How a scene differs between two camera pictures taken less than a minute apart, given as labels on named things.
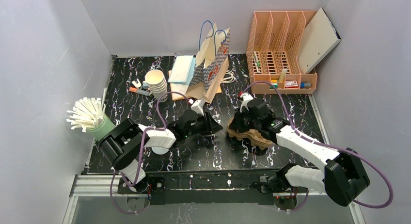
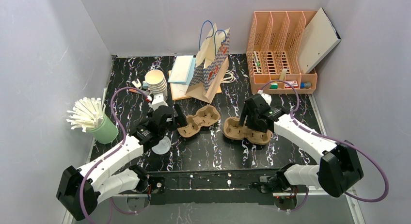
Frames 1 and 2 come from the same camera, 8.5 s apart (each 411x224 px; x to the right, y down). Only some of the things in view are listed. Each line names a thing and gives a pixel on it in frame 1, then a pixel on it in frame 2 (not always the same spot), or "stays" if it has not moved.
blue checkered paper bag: (212, 65) stays
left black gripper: (205, 122) to (175, 115)
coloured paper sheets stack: (182, 70) stays
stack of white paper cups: (156, 82) stays
